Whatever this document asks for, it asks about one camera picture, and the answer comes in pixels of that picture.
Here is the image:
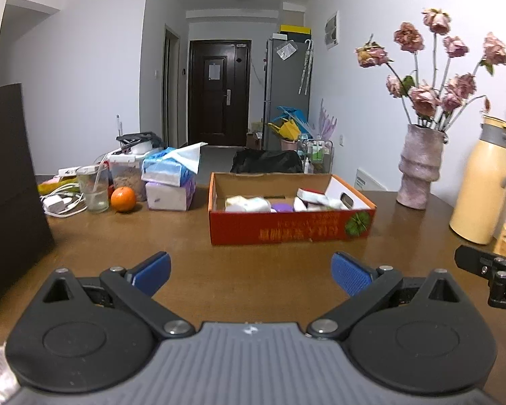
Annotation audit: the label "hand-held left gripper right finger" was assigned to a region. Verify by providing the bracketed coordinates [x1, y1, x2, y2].
[306, 251, 462, 340]

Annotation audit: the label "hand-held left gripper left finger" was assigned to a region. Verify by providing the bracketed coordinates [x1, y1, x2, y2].
[42, 251, 197, 339]

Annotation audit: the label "orange cardboard box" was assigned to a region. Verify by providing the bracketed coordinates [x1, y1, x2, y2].
[208, 172, 377, 246]

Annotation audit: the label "red lint brush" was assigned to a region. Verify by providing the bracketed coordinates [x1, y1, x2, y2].
[296, 188, 327, 205]

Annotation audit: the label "cream thermos jug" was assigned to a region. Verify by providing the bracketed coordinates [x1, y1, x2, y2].
[449, 114, 506, 245]

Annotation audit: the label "white tissue pack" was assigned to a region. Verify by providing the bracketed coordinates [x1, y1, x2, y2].
[145, 175, 197, 212]

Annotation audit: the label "orange fruit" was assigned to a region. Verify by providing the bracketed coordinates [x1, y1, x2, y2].
[111, 186, 136, 213]

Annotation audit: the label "clear drinking glass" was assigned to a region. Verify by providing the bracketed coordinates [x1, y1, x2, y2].
[76, 164, 110, 214]

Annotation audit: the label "white board panel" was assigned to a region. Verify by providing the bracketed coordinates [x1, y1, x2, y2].
[354, 168, 389, 192]

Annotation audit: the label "blue tissue pack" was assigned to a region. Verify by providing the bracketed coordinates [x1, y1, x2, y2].
[141, 142, 209, 187]

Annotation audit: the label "clear plastic food container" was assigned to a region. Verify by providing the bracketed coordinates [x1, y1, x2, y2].
[107, 154, 148, 202]

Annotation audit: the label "white straw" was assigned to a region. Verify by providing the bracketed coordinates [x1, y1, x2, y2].
[93, 155, 108, 190]

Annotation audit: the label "white charger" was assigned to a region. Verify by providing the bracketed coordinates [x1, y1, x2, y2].
[43, 196, 66, 214]

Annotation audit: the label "metal trolley rack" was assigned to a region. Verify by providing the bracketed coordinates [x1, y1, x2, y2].
[299, 135, 335, 174]

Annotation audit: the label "pink ceramic vase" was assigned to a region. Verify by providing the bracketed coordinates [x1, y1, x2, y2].
[396, 124, 448, 211]

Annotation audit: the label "yellow package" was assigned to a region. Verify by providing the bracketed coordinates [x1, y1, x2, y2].
[37, 177, 79, 195]

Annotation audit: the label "black round fan guard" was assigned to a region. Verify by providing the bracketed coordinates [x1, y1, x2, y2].
[117, 132, 164, 149]

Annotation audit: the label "black bag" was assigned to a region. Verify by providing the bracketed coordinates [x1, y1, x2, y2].
[230, 148, 304, 174]

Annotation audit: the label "purple feather decoration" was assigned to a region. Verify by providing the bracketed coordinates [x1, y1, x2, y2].
[318, 99, 340, 140]

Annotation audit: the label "yellow bag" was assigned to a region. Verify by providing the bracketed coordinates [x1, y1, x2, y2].
[268, 119, 300, 141]

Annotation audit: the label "large black box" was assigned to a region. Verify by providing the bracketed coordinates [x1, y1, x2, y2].
[0, 83, 56, 314]

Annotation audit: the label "small brown carton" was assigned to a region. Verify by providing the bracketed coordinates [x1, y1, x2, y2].
[247, 121, 264, 150]

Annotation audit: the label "dark brown door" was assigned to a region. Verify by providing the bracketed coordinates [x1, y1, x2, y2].
[188, 39, 252, 147]

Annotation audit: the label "dried pink flowers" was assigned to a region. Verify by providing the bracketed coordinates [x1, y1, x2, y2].
[354, 7, 506, 132]

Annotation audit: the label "grey refrigerator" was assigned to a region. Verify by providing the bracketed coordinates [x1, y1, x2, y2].
[263, 36, 313, 151]

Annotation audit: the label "white folded umbrella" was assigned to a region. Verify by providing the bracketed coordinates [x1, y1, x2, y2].
[299, 39, 314, 96]

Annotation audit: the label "white cables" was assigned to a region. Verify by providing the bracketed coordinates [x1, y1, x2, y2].
[40, 188, 87, 218]

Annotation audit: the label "white wall panel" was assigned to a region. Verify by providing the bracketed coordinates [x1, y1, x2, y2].
[324, 10, 340, 50]

